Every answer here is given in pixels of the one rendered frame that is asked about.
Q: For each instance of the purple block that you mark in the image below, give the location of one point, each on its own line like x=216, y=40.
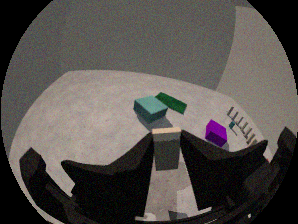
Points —
x=216, y=133

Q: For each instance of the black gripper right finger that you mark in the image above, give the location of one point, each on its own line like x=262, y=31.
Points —
x=211, y=168

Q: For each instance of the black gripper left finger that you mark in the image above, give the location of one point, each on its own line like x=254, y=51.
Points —
x=127, y=177

